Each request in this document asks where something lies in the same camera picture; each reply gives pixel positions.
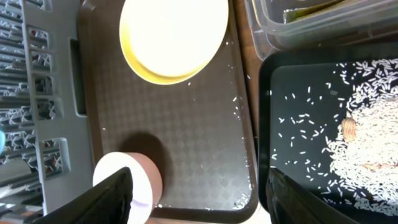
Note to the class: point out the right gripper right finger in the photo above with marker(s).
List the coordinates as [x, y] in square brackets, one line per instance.
[288, 202]

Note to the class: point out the light blue bowl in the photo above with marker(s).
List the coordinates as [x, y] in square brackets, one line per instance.
[2, 140]

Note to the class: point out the green snack wrapper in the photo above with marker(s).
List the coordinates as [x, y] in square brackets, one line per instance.
[290, 15]

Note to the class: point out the white pink bowl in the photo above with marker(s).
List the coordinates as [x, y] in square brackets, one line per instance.
[147, 183]

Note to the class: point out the clear plastic waste bin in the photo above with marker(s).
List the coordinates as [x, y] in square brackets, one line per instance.
[346, 23]

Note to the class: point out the yellow plate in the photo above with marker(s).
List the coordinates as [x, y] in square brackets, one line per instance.
[169, 41]

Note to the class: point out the grey plastic dishwasher rack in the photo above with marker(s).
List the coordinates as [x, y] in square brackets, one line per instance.
[46, 162]

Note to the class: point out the dark brown serving tray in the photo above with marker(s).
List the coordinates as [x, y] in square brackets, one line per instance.
[198, 132]

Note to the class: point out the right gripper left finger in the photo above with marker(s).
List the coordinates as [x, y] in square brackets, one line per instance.
[107, 202]

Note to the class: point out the rice and nut waste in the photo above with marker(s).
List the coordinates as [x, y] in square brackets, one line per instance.
[364, 153]

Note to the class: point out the black waste tray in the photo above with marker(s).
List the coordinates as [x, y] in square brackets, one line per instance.
[302, 99]

